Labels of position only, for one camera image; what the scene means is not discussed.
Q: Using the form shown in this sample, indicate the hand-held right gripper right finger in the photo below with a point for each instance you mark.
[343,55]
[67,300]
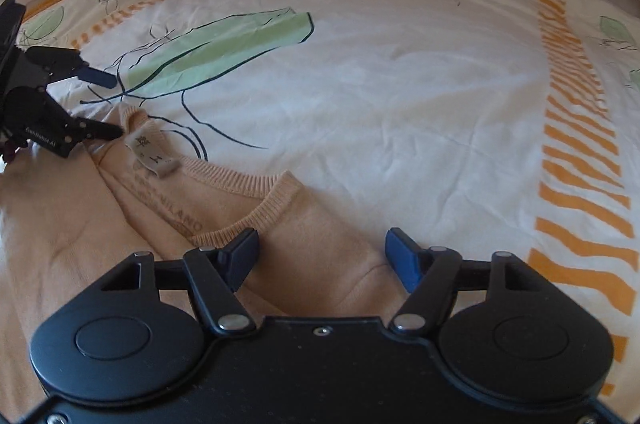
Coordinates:
[402,260]

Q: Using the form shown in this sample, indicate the beige knit sweater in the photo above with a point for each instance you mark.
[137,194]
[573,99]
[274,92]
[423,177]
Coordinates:
[165,224]

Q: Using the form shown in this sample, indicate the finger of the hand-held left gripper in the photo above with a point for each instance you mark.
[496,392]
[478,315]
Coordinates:
[50,118]
[70,64]

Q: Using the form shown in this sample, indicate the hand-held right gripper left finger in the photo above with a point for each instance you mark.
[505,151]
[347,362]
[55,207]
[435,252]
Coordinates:
[244,256]

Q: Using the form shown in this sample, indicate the leaf printed duvet cover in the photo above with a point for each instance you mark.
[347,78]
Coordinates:
[400,93]

